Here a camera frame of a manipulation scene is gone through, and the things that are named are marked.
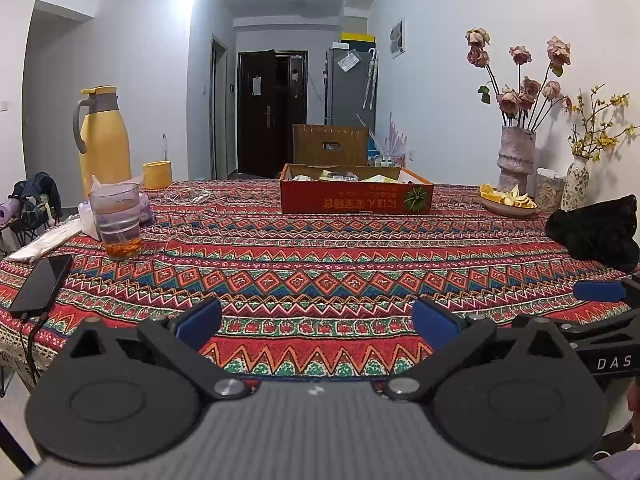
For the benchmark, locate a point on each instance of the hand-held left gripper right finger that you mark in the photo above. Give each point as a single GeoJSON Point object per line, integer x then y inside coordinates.
{"type": "Point", "coordinates": [435, 320]}

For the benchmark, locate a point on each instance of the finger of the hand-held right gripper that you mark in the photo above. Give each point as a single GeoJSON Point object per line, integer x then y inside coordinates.
{"type": "Point", "coordinates": [600, 291]}
{"type": "Point", "coordinates": [605, 326]}

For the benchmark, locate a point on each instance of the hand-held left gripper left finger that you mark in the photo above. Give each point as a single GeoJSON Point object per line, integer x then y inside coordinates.
{"type": "Point", "coordinates": [200, 317]}

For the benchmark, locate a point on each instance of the green grey snack packet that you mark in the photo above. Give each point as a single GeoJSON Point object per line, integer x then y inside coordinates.
{"type": "Point", "coordinates": [381, 178]}

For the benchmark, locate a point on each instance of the red cardboard box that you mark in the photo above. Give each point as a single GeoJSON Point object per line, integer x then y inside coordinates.
{"type": "Point", "coordinates": [310, 200]}

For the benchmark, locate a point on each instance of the dark colourful snack packet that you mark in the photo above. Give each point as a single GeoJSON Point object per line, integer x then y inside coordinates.
{"type": "Point", "coordinates": [345, 176]}

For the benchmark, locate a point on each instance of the black fluffy cloth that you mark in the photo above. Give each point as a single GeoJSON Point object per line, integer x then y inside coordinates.
{"type": "Point", "coordinates": [595, 235]}

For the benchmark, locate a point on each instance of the patterned red tablecloth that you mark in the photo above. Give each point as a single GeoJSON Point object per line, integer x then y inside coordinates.
{"type": "Point", "coordinates": [300, 280]}

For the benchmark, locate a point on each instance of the purple garment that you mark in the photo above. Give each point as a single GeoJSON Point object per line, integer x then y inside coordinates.
{"type": "Point", "coordinates": [620, 470]}

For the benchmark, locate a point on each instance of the floral white vase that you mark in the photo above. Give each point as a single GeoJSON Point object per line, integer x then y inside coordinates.
{"type": "Point", "coordinates": [575, 185]}

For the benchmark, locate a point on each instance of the glass jar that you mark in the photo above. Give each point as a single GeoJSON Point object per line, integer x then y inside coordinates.
{"type": "Point", "coordinates": [549, 192]}

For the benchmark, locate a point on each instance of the purple tissue pack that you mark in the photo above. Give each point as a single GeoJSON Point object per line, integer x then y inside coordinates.
{"type": "Point", "coordinates": [145, 210]}

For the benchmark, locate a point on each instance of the glass cup with tea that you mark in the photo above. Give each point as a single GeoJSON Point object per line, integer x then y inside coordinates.
{"type": "Point", "coordinates": [115, 225]}

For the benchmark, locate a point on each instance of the orange peels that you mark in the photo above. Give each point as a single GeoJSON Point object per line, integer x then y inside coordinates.
{"type": "Point", "coordinates": [507, 196]}

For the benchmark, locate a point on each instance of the yellow cup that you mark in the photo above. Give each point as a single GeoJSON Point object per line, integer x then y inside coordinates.
{"type": "Point", "coordinates": [157, 175]}

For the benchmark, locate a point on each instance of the yellow flower branches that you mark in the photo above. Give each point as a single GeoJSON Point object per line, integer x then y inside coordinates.
{"type": "Point", "coordinates": [595, 140]}

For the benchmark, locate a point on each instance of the pink ceramic vase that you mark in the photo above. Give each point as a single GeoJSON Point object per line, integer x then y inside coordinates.
{"type": "Point", "coordinates": [516, 157]}

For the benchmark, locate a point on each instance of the black smartphone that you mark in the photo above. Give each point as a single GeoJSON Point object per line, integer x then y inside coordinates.
{"type": "Point", "coordinates": [40, 285]}

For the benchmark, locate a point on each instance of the white spoon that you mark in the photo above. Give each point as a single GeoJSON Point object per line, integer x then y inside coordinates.
{"type": "Point", "coordinates": [96, 182]}

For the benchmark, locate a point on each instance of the white folded cloth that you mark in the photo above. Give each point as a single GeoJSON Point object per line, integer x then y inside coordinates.
{"type": "Point", "coordinates": [45, 245]}

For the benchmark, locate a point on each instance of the white pole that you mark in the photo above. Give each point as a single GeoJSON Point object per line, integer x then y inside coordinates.
{"type": "Point", "coordinates": [164, 147]}

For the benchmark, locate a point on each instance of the pink feather decoration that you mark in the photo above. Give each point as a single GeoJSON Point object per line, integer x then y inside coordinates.
{"type": "Point", "coordinates": [394, 135]}

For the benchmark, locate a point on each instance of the dark entrance door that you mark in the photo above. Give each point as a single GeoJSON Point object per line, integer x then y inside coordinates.
{"type": "Point", "coordinates": [255, 135]}

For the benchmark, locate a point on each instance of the yellow thermos jug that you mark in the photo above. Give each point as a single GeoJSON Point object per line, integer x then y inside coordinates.
{"type": "Point", "coordinates": [105, 145]}

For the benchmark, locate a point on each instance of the dark jacket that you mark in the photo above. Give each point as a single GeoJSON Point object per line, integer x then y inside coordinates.
{"type": "Point", "coordinates": [40, 190]}

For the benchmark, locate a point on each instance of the brown cardboard box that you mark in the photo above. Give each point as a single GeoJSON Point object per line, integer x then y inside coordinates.
{"type": "Point", "coordinates": [310, 145]}

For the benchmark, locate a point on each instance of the dried pink roses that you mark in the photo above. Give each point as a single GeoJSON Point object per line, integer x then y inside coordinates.
{"type": "Point", "coordinates": [507, 102]}

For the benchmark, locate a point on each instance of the purple yoga mat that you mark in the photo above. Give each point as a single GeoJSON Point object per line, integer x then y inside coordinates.
{"type": "Point", "coordinates": [5, 213]}

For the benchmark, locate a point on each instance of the grey refrigerator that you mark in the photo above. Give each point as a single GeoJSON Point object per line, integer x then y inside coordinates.
{"type": "Point", "coordinates": [350, 100]}

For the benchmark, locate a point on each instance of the white umbrella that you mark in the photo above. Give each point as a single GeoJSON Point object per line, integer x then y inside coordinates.
{"type": "Point", "coordinates": [371, 80]}

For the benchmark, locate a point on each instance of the clear plastic pocket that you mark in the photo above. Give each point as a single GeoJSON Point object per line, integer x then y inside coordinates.
{"type": "Point", "coordinates": [348, 62]}

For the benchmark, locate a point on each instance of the yellow box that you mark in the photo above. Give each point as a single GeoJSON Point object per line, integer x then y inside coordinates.
{"type": "Point", "coordinates": [357, 41]}

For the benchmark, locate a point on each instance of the wall picture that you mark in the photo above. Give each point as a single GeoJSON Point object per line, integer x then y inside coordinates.
{"type": "Point", "coordinates": [397, 38]}

